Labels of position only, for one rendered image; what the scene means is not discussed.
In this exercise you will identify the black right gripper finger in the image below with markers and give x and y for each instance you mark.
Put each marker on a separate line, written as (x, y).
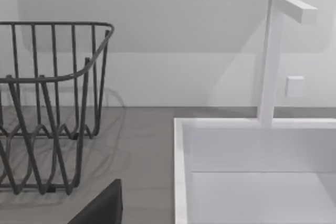
(107, 205)

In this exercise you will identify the white sink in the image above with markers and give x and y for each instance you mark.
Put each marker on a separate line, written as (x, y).
(236, 145)

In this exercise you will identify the tall white tap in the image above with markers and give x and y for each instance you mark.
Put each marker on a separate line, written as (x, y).
(270, 58)

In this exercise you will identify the small white square knob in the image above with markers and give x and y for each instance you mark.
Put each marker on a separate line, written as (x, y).
(294, 86)

